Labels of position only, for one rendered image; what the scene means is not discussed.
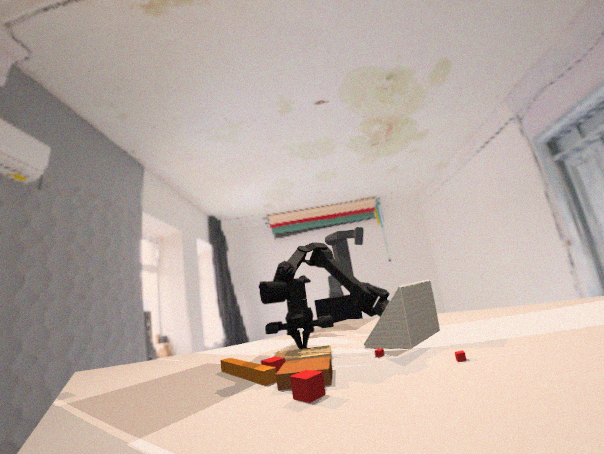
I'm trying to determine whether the orange long board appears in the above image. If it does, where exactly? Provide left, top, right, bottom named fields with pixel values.
left=221, top=358, right=277, bottom=386

